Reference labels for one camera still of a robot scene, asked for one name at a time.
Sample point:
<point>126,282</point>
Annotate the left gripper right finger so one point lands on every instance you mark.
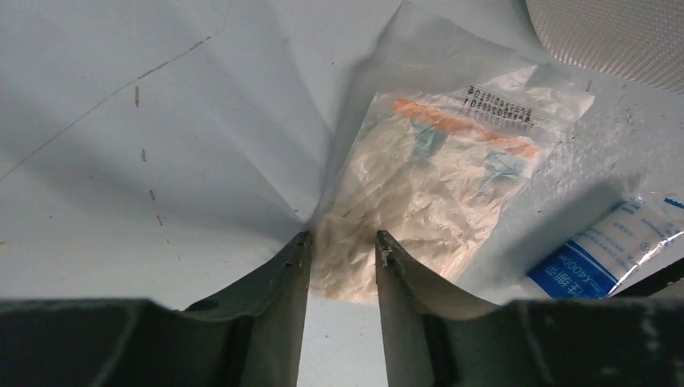
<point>436,334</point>

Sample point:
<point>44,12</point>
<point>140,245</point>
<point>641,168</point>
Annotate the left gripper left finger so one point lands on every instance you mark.
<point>247,334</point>

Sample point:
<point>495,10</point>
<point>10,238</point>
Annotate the bag of latex gloves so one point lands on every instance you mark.
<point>436,170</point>

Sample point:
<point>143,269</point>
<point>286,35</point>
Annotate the blue white bandage roll packet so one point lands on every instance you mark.
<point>597,261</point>

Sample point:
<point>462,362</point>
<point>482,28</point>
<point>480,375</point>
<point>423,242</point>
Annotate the white medicine kit case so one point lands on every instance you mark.
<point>640,41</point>

